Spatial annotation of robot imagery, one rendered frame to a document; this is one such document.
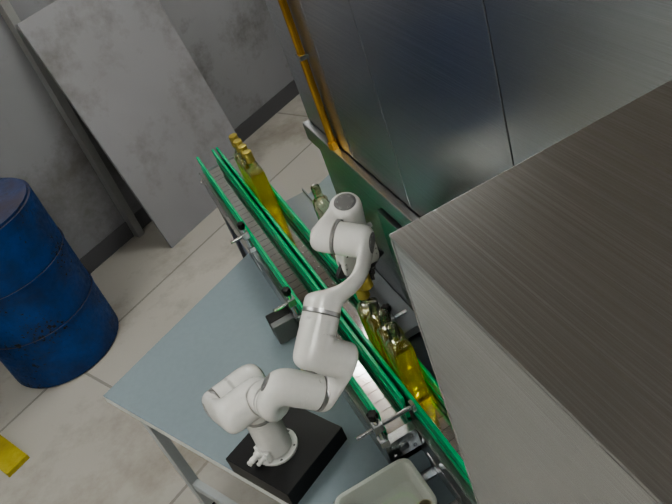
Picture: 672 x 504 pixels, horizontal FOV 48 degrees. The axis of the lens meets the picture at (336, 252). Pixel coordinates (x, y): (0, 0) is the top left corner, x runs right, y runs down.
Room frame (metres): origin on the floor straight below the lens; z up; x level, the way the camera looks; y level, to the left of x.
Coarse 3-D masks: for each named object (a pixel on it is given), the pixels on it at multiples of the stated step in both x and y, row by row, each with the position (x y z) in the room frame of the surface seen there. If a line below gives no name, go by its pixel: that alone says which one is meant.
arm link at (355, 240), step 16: (352, 224) 1.33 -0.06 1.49; (336, 240) 1.31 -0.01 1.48; (352, 240) 1.29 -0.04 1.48; (368, 240) 1.29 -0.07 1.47; (352, 256) 1.29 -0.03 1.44; (368, 256) 1.27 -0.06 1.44; (352, 272) 1.25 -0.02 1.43; (368, 272) 1.27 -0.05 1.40; (336, 288) 1.23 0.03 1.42; (352, 288) 1.23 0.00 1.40; (304, 304) 1.25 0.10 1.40; (320, 304) 1.22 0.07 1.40; (336, 304) 1.22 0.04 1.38
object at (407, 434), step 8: (408, 424) 1.26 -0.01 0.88; (392, 432) 1.26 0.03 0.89; (400, 432) 1.25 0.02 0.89; (408, 432) 1.24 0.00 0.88; (416, 432) 1.24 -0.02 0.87; (392, 440) 1.23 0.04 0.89; (400, 440) 1.23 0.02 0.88; (408, 440) 1.23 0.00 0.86; (416, 440) 1.24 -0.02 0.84; (384, 448) 1.23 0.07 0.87; (392, 448) 1.22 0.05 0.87; (400, 448) 1.22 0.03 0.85; (408, 448) 1.23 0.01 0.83; (392, 456) 1.22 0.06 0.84; (400, 456) 1.23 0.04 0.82
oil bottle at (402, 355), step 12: (396, 348) 1.33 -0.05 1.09; (408, 348) 1.33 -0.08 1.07; (396, 360) 1.33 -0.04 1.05; (408, 360) 1.33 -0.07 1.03; (396, 372) 1.36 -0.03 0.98; (408, 372) 1.33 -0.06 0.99; (420, 372) 1.34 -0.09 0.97; (408, 384) 1.33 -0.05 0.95; (420, 384) 1.33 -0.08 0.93; (420, 396) 1.33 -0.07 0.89
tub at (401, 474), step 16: (400, 464) 1.19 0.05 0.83; (368, 480) 1.18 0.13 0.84; (384, 480) 1.18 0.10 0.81; (400, 480) 1.19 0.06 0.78; (416, 480) 1.14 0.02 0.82; (352, 496) 1.16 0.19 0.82; (368, 496) 1.17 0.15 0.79; (384, 496) 1.17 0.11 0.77; (400, 496) 1.15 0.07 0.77; (416, 496) 1.13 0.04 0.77; (432, 496) 1.07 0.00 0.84
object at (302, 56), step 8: (280, 0) 1.83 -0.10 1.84; (288, 8) 1.83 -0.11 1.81; (288, 16) 1.83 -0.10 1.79; (288, 24) 1.83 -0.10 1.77; (296, 32) 1.83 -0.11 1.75; (296, 40) 1.83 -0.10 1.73; (296, 48) 1.83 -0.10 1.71; (296, 56) 1.84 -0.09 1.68; (304, 56) 1.82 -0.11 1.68; (304, 64) 1.83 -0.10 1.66; (304, 72) 1.83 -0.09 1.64; (312, 80) 1.83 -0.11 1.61; (312, 88) 1.83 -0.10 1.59; (312, 96) 1.84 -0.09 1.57; (320, 104) 1.83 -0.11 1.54; (320, 112) 1.83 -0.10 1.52; (328, 120) 1.83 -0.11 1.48; (328, 128) 1.83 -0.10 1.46; (328, 136) 1.83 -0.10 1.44; (328, 144) 1.83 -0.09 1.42; (336, 144) 1.83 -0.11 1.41
